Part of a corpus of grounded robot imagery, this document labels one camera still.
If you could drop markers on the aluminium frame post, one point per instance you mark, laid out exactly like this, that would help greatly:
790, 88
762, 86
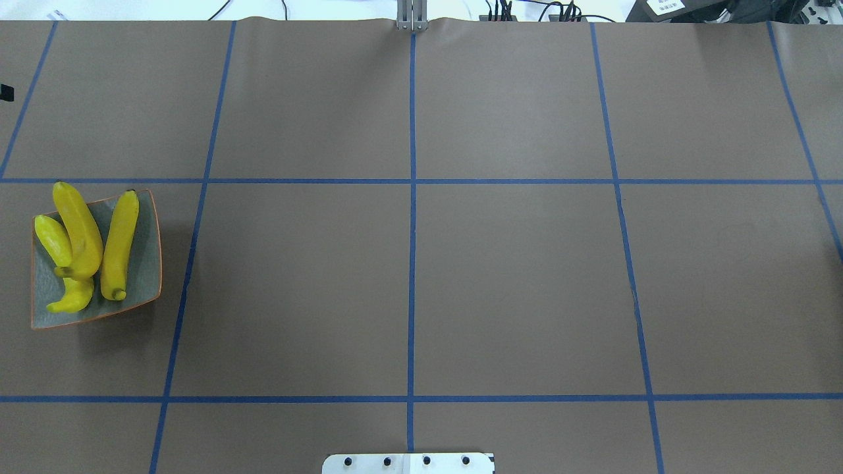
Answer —
411, 15

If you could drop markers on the grey square plate orange rim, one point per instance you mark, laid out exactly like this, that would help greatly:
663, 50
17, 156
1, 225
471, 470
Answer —
144, 277

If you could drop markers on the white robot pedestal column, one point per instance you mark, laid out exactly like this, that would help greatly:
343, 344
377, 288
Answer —
431, 462

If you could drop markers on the black box white label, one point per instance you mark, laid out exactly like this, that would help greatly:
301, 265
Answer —
664, 11

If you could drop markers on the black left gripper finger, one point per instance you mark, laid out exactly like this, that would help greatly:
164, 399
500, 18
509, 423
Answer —
6, 93

